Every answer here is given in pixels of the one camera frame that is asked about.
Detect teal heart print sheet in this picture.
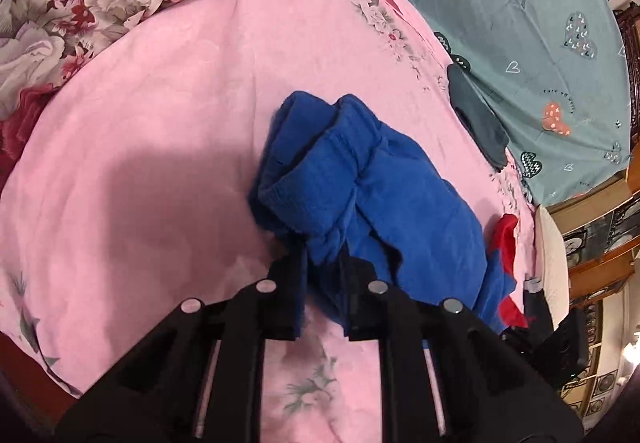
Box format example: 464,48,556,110
375,0,633,208

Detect blue pants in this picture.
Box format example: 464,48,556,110
249,91,517,337

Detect red cloth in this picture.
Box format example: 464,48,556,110
489,213,530,329

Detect dark grey cloth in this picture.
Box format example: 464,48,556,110
446,64,510,171

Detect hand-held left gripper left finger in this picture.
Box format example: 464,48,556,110
55,239,309,443

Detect pink floral blanket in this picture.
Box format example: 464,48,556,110
0,0,538,443

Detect black bag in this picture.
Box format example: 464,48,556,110
502,275,591,391

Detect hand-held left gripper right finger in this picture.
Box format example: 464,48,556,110
338,243,586,443

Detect white pillow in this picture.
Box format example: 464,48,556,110
535,204,571,315

